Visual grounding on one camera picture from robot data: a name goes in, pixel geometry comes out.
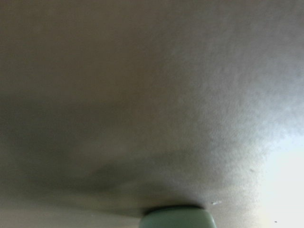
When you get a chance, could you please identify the green plastic cup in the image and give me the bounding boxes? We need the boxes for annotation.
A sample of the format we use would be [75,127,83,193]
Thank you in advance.
[139,206,216,228]

